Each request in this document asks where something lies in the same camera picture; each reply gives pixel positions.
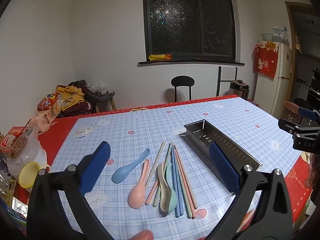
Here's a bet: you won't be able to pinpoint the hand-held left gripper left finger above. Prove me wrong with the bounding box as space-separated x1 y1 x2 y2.
26 141 112 240

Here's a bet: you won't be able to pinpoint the yellow and maroon clothes pile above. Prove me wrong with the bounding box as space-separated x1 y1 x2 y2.
55 79 92 117

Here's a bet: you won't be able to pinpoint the person's left hand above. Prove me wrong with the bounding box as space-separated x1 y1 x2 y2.
124 231 154 240

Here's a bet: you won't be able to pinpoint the green plastic spoon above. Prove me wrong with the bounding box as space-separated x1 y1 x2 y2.
161 163 177 215

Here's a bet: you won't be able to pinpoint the stainless steel utensil tray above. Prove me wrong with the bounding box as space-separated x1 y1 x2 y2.
177 119 263 196

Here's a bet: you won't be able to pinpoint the red printed cloth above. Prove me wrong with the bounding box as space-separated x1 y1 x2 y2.
253 41 279 79

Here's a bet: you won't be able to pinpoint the blue plastic spoon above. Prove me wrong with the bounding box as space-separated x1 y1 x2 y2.
111 148 151 184

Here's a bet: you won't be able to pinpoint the red label food jar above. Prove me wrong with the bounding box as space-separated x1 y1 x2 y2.
0 126 34 159

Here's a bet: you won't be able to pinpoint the beige chopstick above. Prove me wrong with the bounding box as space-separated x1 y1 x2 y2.
145 141 166 187

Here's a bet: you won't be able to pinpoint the grey stool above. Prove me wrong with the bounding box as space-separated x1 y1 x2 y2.
86 90 117 113

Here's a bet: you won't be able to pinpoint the black round chair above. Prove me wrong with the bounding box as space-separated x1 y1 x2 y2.
171 76 195 103

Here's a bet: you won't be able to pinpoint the green chopstick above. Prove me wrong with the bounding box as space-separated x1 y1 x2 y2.
153 142 174 207

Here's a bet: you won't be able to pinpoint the blue chopstick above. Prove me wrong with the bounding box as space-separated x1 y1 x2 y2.
171 152 181 218
174 155 186 217

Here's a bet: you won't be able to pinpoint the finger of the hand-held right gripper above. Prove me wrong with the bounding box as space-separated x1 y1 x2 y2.
298 107 320 122
278 118 320 137

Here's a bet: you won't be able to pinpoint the pile of snack packets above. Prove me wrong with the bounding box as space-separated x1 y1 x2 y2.
0 175 28 232

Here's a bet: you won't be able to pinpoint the dark window with sill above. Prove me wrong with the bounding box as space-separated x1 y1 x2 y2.
138 0 245 67

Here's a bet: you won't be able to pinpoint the yellow plastic cup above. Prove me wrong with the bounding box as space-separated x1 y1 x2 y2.
18 162 52 189

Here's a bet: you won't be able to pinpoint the wooden door frame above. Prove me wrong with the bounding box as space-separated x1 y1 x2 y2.
285 1 320 100

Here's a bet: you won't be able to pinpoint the reddish brown fuzzy cloth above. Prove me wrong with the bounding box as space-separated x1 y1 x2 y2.
309 152 320 188

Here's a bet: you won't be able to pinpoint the black metal frame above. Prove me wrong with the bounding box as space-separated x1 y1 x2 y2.
216 66 238 97

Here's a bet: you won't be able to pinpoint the beige plastic spoon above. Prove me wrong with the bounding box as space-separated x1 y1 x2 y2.
157 164 173 217

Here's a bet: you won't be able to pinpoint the white paper cards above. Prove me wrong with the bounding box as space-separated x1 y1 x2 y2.
75 124 94 139

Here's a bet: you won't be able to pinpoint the crumpled clear plastic bags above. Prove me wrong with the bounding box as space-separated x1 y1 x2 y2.
87 81 111 95

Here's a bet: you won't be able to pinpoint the yellow orange packet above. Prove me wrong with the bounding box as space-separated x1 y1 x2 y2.
149 53 173 61

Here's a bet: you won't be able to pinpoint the copper coloured bin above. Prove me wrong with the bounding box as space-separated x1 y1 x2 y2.
284 101 304 130

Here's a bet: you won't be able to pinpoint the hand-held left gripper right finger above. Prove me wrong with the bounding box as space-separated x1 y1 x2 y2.
209 141 294 240

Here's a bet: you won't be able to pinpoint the pink chopstick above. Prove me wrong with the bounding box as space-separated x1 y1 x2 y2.
175 149 198 209
174 144 194 219

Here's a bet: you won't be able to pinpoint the pink plastic spoon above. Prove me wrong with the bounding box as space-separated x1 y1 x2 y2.
128 159 150 209

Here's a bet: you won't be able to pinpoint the cream refrigerator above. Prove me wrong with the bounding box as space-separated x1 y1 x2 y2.
254 42 293 117

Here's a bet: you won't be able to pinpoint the clear plastic container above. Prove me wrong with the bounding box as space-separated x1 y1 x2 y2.
6 130 48 176

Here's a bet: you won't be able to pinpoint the dark rice cooker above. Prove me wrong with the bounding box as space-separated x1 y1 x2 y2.
229 79 250 101

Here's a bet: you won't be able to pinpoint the clear plastic bag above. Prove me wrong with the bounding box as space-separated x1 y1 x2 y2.
272 27 289 46

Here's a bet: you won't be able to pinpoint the orange snack bag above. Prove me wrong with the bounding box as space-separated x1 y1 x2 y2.
37 93 62 111

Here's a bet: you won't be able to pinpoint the snack bags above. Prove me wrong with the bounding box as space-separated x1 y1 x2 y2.
27 102 62 133

